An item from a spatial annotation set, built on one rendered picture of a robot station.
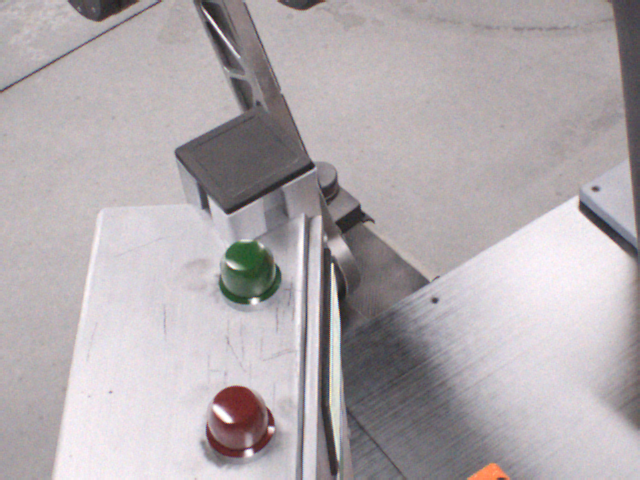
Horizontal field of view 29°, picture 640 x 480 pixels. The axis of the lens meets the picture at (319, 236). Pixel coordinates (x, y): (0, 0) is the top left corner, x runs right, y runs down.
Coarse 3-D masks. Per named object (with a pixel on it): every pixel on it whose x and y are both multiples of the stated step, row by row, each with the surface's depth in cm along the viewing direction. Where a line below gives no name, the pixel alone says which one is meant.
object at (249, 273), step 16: (240, 240) 50; (224, 256) 49; (240, 256) 49; (256, 256) 49; (272, 256) 50; (224, 272) 49; (240, 272) 49; (256, 272) 49; (272, 272) 50; (224, 288) 50; (240, 288) 49; (256, 288) 49; (272, 288) 50; (240, 304) 50; (256, 304) 50; (272, 304) 50
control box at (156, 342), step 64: (128, 256) 52; (192, 256) 52; (320, 256) 53; (128, 320) 50; (192, 320) 50; (256, 320) 50; (320, 320) 51; (128, 384) 48; (192, 384) 48; (256, 384) 48; (320, 384) 49; (64, 448) 47; (128, 448) 46; (192, 448) 46; (320, 448) 48
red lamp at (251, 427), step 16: (224, 400) 45; (240, 400) 45; (256, 400) 45; (208, 416) 45; (224, 416) 44; (240, 416) 44; (256, 416) 45; (272, 416) 46; (208, 432) 46; (224, 432) 44; (240, 432) 44; (256, 432) 45; (272, 432) 46; (224, 448) 45; (240, 448) 45; (256, 448) 45; (240, 464) 46
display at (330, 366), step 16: (336, 304) 56; (336, 320) 55; (336, 336) 55; (336, 352) 54; (336, 368) 54; (336, 384) 53; (336, 400) 53; (336, 416) 52; (336, 432) 52; (336, 448) 52; (336, 464) 52
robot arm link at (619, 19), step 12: (612, 0) 55; (624, 0) 55; (636, 0) 54; (624, 12) 55; (636, 12) 54; (624, 24) 55; (636, 24) 55; (624, 36) 55; (636, 36) 55; (624, 48) 56; (636, 48) 55; (624, 60) 56; (636, 60) 55; (624, 72) 56; (636, 72) 56; (624, 84) 56; (636, 84) 56; (624, 96) 57; (636, 96) 56; (624, 108) 57; (636, 108) 56; (636, 120) 56; (636, 132) 57; (636, 144) 57; (636, 156) 57; (636, 168) 57; (636, 180) 57; (636, 192) 58; (636, 204) 58; (636, 216) 58; (636, 228) 58; (636, 240) 59
